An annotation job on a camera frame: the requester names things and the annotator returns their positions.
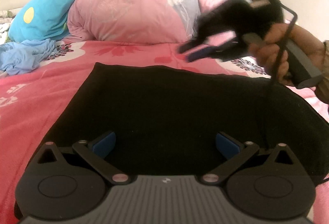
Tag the light blue garment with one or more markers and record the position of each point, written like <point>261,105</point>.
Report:
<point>23,57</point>

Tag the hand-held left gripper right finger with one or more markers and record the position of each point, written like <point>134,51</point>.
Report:
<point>226,146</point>

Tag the white grey patterned blanket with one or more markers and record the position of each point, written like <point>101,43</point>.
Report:
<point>5,26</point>

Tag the black t-shirt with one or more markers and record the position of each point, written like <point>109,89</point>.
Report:
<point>167,100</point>

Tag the blue cartoon pillow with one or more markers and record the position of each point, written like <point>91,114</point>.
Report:
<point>43,11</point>

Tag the pink grey floral quilt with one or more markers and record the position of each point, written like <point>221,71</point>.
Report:
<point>123,8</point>

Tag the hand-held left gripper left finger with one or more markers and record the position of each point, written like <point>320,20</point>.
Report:
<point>105,145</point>

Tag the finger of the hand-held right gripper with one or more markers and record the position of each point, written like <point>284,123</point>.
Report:
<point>198,44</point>
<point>205,54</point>

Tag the person's right hand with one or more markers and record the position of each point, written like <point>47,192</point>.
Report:
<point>272,59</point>

